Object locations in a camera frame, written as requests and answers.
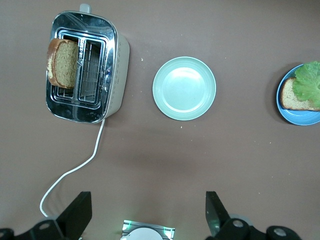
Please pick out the brown bread slice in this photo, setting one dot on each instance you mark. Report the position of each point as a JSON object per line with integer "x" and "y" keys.
{"x": 290, "y": 97}
{"x": 65, "y": 65}

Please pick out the light green round plate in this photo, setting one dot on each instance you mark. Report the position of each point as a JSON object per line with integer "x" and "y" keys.
{"x": 184, "y": 88}

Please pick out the green lettuce leaf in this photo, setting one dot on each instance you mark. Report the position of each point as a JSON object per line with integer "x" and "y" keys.
{"x": 308, "y": 82}

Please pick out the beige chrome two-slot toaster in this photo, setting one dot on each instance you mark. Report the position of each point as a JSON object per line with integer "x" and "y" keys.
{"x": 118, "y": 80}

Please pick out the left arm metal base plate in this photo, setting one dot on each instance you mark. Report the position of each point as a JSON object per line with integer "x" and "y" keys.
{"x": 167, "y": 230}

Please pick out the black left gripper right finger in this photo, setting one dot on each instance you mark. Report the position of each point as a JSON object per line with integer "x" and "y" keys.
{"x": 215, "y": 212}

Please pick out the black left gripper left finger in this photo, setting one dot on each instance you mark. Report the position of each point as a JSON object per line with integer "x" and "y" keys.
{"x": 75, "y": 217}

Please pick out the blue round plate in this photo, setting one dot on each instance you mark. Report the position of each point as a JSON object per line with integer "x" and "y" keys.
{"x": 300, "y": 117}

